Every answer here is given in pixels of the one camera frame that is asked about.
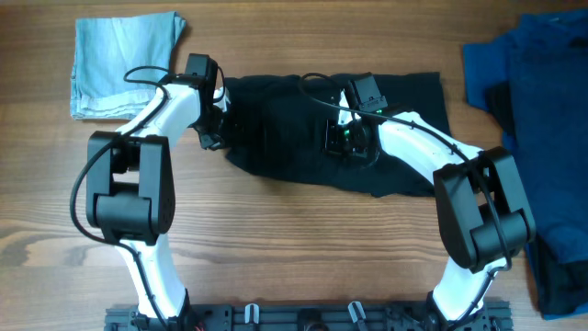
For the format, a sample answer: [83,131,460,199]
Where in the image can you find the black shorts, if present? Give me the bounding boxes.
[226,74,434,197]

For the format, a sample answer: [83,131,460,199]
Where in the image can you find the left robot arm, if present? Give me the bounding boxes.
[76,53,230,330]

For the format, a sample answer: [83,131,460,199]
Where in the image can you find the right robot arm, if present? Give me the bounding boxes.
[325,73,537,330]

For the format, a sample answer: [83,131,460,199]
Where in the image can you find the folded light blue jeans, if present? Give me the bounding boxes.
[70,11,187,120]

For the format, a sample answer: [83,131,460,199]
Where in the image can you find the blue t-shirt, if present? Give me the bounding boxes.
[462,9,587,264]

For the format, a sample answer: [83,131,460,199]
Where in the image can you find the black garment under t-shirt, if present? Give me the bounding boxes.
[483,81,587,320]

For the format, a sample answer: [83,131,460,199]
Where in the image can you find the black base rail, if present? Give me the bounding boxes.
[104,301,514,331]

